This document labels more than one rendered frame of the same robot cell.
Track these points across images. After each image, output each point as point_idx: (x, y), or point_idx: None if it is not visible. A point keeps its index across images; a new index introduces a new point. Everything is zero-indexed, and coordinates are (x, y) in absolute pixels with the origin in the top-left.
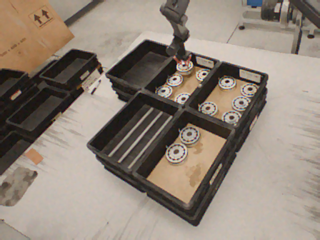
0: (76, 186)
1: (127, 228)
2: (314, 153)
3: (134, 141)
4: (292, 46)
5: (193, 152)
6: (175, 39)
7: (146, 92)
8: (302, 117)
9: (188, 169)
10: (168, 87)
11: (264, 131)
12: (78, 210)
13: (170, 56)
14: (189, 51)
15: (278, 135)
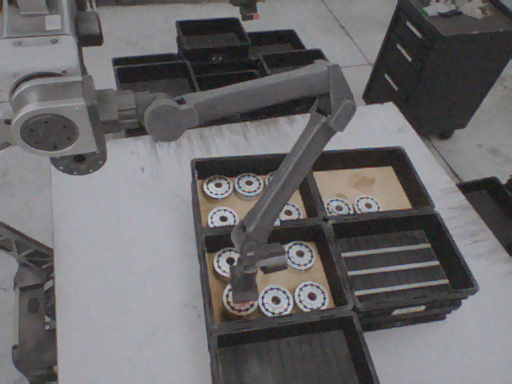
0: (490, 332)
1: None
2: (233, 136)
3: (401, 273)
4: (12, 232)
5: (346, 199)
6: (263, 251)
7: (351, 292)
8: (192, 158)
9: (365, 191)
10: (297, 296)
11: None
12: (493, 298)
13: (247, 329)
14: (232, 268)
15: None
